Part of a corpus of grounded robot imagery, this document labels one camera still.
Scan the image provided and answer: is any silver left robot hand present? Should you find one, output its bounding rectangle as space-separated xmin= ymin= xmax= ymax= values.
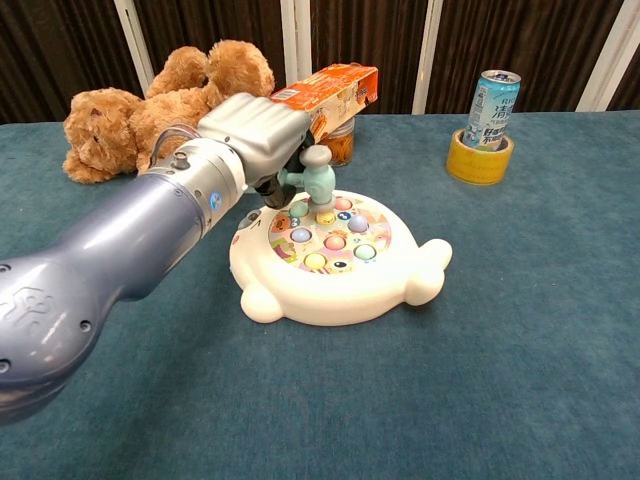
xmin=197 ymin=92 xmax=315 ymax=210

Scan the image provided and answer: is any mint green toy hammer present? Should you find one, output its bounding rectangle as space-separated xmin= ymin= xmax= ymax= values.
xmin=277 ymin=145 xmax=337 ymax=209

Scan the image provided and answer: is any white whack-a-mole toy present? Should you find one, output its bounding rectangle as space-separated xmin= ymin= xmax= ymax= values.
xmin=228 ymin=189 xmax=454 ymax=328

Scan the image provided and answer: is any glass jar with orange fruit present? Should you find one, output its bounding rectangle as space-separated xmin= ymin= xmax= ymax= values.
xmin=319 ymin=116 xmax=356 ymax=168

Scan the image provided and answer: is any orange cardboard snack box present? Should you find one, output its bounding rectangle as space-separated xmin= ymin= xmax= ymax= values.
xmin=269 ymin=62 xmax=380 ymax=145

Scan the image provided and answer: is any brown teddy bear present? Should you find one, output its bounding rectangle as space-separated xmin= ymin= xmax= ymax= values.
xmin=62 ymin=39 xmax=277 ymax=185

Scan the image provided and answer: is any yellow tape roll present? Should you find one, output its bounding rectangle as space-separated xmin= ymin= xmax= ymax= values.
xmin=445 ymin=127 xmax=516 ymax=187

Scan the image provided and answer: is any light blue drink can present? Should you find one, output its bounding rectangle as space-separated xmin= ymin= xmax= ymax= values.
xmin=462 ymin=69 xmax=522 ymax=153

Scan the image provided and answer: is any white partition frame post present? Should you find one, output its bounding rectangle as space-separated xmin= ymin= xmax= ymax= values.
xmin=411 ymin=0 xmax=445 ymax=116
xmin=113 ymin=0 xmax=156 ymax=94
xmin=575 ymin=0 xmax=640 ymax=113
xmin=279 ymin=0 xmax=314 ymax=87

